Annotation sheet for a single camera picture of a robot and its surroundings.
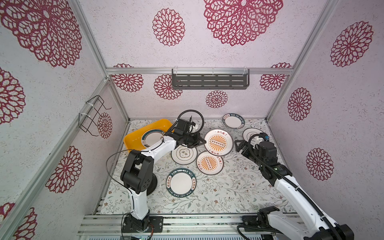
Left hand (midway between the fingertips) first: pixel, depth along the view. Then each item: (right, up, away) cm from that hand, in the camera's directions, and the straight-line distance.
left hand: (205, 143), depth 87 cm
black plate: (-30, -23, -1) cm, 38 cm away
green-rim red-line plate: (-37, +4, +19) cm, 42 cm away
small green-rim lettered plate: (+26, +16, +33) cm, 45 cm away
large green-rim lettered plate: (-14, -24, +2) cm, 28 cm away
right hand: (+18, +1, -8) cm, 20 cm away
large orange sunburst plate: (+8, +1, +1) cm, 8 cm away
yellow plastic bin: (-50, +1, +20) cm, 54 cm away
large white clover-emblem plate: (-13, -9, +13) cm, 20 cm away
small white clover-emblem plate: (+35, +6, +25) cm, 43 cm away
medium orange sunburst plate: (+3, -14, +8) cm, 16 cm away
